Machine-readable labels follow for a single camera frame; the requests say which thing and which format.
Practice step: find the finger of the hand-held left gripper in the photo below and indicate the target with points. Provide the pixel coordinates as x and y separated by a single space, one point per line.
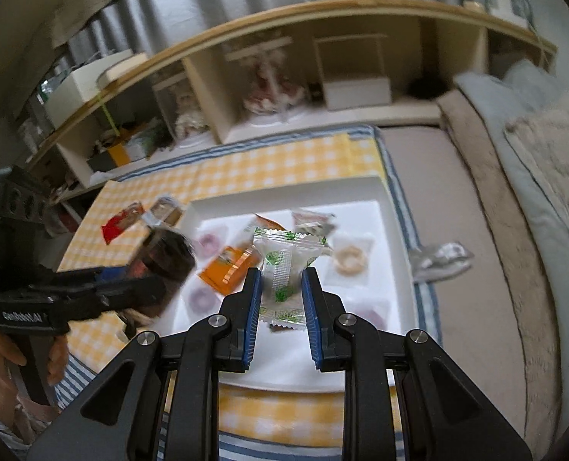
111 273
135 293

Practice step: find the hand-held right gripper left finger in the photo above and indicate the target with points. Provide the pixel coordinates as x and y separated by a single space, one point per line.
253 317

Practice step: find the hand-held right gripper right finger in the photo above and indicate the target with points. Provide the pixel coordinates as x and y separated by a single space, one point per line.
311 317

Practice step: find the white tray box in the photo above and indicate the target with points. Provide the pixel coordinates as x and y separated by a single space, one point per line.
282 355

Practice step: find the black snack packet red label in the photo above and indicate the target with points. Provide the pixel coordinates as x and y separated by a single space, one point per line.
167 254

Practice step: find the purple donut clear packet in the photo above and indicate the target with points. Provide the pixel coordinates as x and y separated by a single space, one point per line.
203 297

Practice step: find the orange snack packet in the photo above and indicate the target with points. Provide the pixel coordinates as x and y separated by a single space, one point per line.
224 269

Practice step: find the pink donut clear packet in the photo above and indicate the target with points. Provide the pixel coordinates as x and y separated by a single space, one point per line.
211 242
373 314

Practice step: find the green leaf white packet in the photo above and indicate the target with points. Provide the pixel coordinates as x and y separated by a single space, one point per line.
284 259

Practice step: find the beige donut clear packet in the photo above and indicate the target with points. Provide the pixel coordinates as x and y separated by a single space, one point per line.
349 257

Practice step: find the small orange packet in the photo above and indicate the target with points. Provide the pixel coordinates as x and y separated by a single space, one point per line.
267 222

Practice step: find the person's left forearm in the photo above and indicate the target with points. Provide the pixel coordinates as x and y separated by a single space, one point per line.
1 408

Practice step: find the silver snack packet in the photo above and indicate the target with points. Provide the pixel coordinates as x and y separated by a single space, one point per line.
163 212

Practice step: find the orange storage box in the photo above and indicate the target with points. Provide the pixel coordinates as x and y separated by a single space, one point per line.
118 153

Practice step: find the tissue pack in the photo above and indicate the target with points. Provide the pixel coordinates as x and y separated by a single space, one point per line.
142 146

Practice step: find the crumpled silver wrapper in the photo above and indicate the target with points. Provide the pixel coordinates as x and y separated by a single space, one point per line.
438 259

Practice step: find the white container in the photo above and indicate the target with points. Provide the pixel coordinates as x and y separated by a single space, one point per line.
70 93

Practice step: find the yellow checked tablecloth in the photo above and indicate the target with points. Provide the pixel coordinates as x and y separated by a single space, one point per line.
265 163

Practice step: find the white dress doll box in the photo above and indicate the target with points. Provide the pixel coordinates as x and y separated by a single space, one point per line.
186 115

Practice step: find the beige bed sheet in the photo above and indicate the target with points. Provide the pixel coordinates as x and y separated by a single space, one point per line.
438 177

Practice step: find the wooden shelf unit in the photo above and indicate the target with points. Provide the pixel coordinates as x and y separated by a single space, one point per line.
205 91

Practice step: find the beige blanket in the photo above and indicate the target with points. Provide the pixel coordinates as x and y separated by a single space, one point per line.
481 192

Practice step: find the small white box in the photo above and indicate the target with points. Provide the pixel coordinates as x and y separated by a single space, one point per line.
356 93

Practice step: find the red dress doll box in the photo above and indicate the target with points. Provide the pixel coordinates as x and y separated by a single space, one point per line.
270 86

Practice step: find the cream knit pillow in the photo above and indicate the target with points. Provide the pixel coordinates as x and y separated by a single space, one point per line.
553 153

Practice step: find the grey blanket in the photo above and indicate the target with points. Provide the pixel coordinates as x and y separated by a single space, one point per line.
520 110

